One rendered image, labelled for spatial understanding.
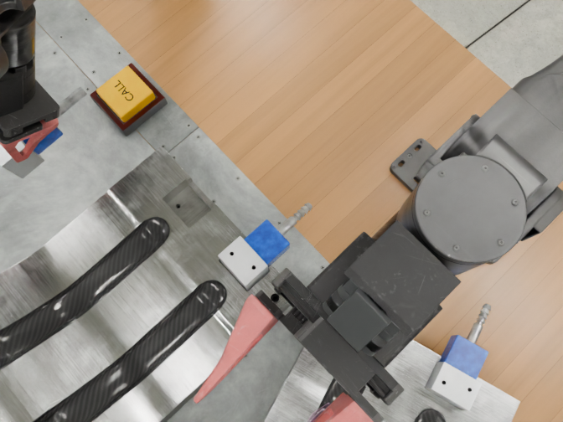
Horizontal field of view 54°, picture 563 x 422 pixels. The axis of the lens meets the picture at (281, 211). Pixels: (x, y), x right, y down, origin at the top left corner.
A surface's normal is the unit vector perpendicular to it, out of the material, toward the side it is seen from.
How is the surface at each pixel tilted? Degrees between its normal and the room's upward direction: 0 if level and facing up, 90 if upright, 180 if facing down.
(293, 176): 0
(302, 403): 25
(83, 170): 0
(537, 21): 0
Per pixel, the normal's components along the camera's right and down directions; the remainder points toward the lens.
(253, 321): -0.29, 0.03
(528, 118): -0.01, -0.25
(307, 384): 0.11, -0.44
